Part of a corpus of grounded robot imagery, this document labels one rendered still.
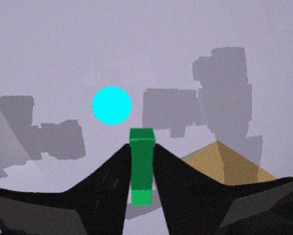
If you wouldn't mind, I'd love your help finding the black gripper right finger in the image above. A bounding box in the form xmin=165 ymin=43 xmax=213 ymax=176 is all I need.
xmin=152 ymin=143 xmax=293 ymax=235

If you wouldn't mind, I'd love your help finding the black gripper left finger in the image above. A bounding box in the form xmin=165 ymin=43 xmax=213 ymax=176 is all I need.
xmin=0 ymin=143 xmax=132 ymax=235

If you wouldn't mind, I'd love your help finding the green rectangular post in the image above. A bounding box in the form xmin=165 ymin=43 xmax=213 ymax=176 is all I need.
xmin=130 ymin=128 xmax=155 ymax=205

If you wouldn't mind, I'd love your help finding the cyan circle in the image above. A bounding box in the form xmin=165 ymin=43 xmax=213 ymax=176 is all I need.
xmin=92 ymin=87 xmax=132 ymax=124

